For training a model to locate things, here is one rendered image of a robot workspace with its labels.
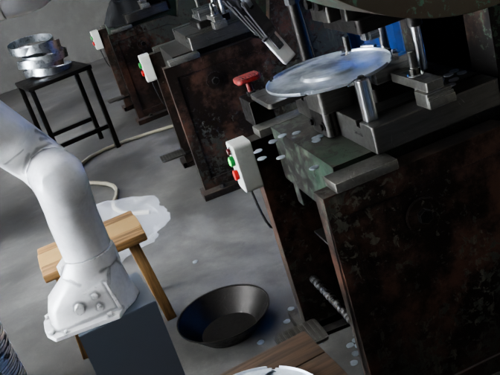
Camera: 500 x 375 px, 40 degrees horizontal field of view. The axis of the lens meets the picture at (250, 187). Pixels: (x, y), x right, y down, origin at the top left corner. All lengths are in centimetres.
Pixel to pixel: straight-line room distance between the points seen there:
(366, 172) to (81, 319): 69
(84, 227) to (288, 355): 50
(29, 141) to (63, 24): 660
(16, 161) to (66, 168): 15
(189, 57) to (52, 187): 174
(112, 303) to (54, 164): 35
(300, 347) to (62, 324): 52
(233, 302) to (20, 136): 108
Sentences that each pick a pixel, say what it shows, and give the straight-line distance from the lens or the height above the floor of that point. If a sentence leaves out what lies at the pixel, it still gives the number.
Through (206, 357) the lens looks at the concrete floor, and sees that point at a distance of 214.
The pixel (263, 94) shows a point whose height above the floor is 78.
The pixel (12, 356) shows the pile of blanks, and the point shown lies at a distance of 218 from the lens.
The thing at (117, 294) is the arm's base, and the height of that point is 49.
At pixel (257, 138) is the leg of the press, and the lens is 181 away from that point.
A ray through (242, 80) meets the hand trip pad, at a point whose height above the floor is 76.
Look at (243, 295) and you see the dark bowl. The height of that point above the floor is 4.
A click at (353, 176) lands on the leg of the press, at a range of 138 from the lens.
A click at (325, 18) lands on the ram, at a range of 155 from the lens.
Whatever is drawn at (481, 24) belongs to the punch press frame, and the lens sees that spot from 158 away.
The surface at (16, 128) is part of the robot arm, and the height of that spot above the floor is 91.
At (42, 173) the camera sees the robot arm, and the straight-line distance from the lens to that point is 142.
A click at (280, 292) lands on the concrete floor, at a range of 231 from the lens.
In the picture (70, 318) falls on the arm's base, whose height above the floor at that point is 48.
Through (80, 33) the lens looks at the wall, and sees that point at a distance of 810.
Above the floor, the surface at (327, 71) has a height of 79.
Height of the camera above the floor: 119
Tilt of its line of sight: 22 degrees down
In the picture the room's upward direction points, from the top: 18 degrees counter-clockwise
